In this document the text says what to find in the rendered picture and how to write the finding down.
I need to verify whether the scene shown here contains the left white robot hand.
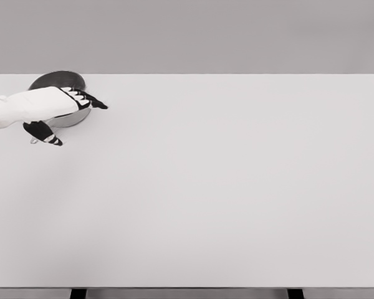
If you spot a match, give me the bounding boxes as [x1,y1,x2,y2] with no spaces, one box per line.
[16,86,109,147]

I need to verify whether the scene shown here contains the grey metal pot with handle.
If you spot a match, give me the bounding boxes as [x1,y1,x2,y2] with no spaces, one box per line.
[27,70,91,145]

